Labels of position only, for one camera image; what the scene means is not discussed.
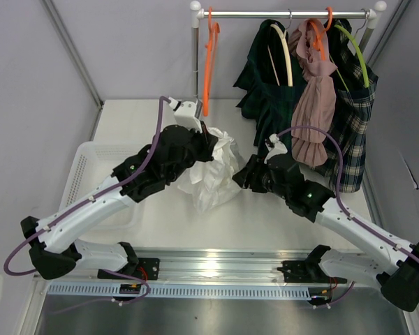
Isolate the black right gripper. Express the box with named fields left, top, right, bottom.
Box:
left=232, top=154, right=290, bottom=200

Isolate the white cloth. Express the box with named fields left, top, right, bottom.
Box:
left=177, top=127, right=245, bottom=214

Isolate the green plaid skirt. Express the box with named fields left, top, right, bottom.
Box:
left=233, top=20, right=307, bottom=156

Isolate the orange plastic hanger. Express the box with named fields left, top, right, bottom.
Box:
left=203, top=7, right=220, bottom=117

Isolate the cream hanger with metal hook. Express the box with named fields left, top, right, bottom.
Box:
left=267, top=19, right=293, bottom=87

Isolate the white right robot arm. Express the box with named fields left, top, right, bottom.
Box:
left=233, top=154, right=419, bottom=312

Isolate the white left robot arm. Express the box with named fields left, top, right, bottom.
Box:
left=21, top=125, right=218, bottom=280

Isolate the pink pleated skirt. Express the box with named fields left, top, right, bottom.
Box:
left=288, top=19, right=337, bottom=168

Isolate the navy beige plaid skirt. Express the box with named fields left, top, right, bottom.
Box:
left=314, top=17, right=378, bottom=194

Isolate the orange hanger holding pink skirt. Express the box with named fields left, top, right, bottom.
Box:
left=309, top=6, right=333, bottom=61

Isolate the lime green hanger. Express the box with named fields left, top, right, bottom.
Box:
left=328, top=20, right=377, bottom=92

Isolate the white plastic basket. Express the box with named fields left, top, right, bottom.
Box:
left=59, top=142, right=145, bottom=231

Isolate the white metal clothes rack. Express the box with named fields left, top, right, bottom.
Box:
left=189, top=1, right=387, bottom=98

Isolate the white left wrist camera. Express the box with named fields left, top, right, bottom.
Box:
left=169, top=97, right=203, bottom=133

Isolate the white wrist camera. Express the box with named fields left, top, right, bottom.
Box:
left=264, top=133, right=288, bottom=165
left=169, top=97, right=203, bottom=133

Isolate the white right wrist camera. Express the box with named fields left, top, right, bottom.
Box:
left=264, top=133, right=288, bottom=165

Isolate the aluminium mounting rail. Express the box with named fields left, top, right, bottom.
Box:
left=34, top=246, right=329, bottom=286

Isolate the white slotted cable duct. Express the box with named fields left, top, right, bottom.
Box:
left=47, top=282, right=311, bottom=301

